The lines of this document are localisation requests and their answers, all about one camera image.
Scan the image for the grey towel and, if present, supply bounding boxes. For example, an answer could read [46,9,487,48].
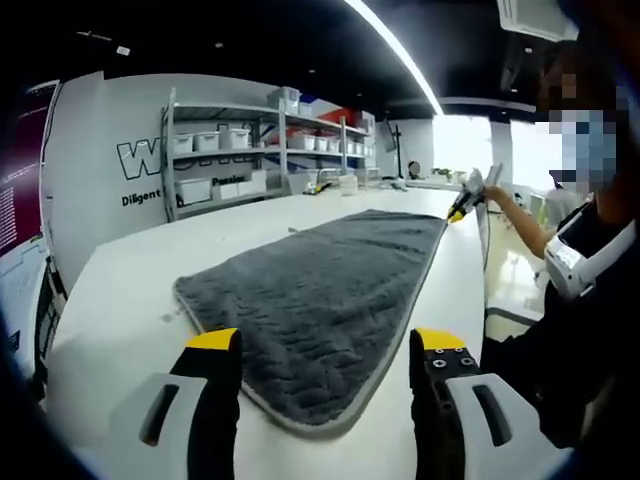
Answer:
[172,208,452,442]

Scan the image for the person's right hand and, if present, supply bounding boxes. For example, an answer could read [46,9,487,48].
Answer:
[482,184,514,208]

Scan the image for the black screen on stand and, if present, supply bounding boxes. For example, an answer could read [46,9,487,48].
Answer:
[381,118,407,180]

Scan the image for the white worn device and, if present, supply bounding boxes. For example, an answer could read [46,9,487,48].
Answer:
[543,203,640,302]

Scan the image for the person's own torso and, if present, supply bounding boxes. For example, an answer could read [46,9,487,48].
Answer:
[478,189,640,452]

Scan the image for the ceiling light strip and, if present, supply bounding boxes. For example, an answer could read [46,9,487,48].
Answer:
[344,0,444,116]

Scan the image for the ceiling air conditioner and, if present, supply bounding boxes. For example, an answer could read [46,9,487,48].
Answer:
[496,0,582,42]

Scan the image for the grey metal shelf unit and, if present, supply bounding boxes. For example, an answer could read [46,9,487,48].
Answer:
[159,86,377,225]

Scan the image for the white monitor desk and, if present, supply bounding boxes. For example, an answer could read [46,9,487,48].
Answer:
[0,234,67,384]

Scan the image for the rows of white storage bins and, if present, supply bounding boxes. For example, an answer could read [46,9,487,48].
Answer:
[172,87,376,205]

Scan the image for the purple screen monitor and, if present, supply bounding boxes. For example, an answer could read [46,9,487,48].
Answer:
[0,82,62,252]

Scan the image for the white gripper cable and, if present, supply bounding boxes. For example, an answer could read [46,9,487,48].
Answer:
[476,206,490,267]

